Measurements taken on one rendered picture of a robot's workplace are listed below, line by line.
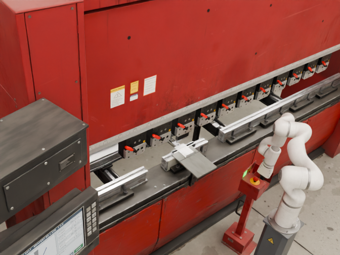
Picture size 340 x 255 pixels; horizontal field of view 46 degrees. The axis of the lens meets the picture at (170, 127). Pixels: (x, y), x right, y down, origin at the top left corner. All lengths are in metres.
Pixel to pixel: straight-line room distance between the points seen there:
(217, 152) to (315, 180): 1.00
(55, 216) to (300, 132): 1.52
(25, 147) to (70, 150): 0.16
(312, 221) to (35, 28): 3.19
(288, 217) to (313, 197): 1.85
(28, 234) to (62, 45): 0.70
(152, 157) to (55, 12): 2.92
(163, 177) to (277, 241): 0.84
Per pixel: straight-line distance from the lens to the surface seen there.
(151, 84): 2.23
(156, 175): 2.80
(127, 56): 2.04
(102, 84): 2.03
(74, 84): 1.66
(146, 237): 3.01
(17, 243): 1.59
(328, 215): 4.17
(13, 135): 1.46
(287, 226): 2.50
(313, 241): 3.90
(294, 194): 2.33
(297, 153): 2.38
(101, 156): 2.76
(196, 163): 2.75
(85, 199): 1.68
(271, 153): 2.91
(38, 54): 1.53
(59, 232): 1.67
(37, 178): 1.43
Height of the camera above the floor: 2.85
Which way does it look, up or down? 38 degrees down
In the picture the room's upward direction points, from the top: 7 degrees clockwise
